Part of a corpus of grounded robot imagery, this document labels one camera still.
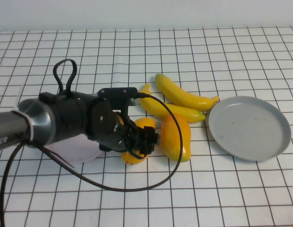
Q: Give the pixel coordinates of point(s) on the yellow plastic banana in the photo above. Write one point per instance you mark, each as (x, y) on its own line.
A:
(184, 113)
(184, 97)

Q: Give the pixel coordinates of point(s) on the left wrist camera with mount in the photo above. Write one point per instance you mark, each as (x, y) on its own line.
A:
(118, 92)

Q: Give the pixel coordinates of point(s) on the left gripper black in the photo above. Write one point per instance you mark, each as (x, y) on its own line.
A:
(106, 127)

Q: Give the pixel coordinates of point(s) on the white zip tie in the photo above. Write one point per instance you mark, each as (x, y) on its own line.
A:
(29, 127)

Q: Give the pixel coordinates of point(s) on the plain orange mango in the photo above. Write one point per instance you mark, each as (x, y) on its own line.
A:
(145, 123)

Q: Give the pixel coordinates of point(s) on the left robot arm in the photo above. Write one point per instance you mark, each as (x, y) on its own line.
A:
(61, 118)

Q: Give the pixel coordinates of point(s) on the pink round plate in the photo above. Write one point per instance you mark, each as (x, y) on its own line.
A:
(86, 152)

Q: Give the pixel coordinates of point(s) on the grey round plate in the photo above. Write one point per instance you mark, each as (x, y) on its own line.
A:
(249, 128)

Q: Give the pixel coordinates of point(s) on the orange mango green tip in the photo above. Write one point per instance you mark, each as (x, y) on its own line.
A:
(172, 139)

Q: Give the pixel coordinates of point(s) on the white checked tablecloth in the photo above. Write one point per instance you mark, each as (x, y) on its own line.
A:
(146, 208)

